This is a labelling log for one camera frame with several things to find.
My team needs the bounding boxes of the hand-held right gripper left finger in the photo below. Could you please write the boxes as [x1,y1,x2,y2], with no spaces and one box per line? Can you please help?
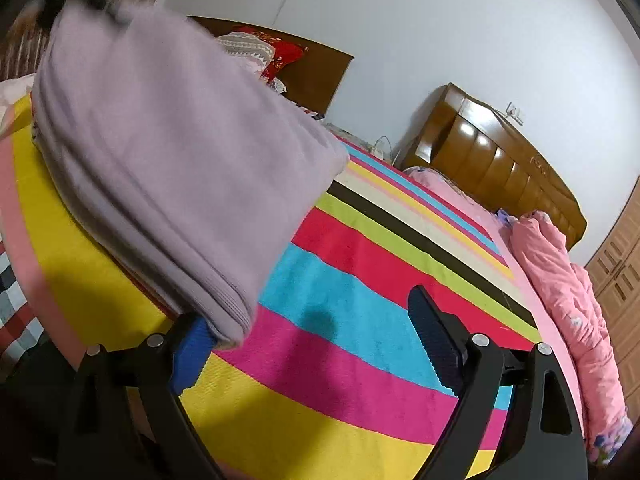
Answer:
[60,312,226,480]

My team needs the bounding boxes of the red embroidered pillow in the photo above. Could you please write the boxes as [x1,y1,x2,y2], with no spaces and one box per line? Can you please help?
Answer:
[232,25,310,86]

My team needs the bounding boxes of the pink bed sheet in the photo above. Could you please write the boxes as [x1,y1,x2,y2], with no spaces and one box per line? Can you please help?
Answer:
[402,165,588,441]

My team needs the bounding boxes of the lilac pants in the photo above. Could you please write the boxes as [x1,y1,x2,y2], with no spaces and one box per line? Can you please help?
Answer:
[30,2,351,348]

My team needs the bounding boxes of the dark brown wooden headboard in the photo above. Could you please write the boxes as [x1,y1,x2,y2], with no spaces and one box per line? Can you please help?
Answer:
[187,16,356,117]

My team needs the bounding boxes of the wooden wardrobe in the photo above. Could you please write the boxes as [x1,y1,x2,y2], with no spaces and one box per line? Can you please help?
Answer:
[584,175,640,403]

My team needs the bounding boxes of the rainbow striped blanket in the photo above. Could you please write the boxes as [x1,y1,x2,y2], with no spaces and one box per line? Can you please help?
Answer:
[0,95,543,480]

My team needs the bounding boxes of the grey zigzag pillow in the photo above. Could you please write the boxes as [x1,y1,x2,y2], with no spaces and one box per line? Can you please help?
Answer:
[216,31,278,73]

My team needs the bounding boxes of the glossy curved wooden headboard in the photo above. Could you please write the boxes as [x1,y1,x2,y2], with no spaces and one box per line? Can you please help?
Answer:
[397,82,588,263]

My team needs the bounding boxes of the pink crumpled quilt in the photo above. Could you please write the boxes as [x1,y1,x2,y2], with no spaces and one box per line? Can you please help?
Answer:
[509,210,633,463]

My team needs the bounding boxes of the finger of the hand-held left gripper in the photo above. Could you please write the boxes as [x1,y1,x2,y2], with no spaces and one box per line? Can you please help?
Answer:
[75,0,135,27]

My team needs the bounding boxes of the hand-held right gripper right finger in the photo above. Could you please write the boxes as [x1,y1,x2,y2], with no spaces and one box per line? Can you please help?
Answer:
[407,285,588,480]

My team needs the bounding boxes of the red black plaid sheet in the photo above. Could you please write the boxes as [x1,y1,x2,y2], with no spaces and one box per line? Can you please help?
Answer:
[0,240,48,366]

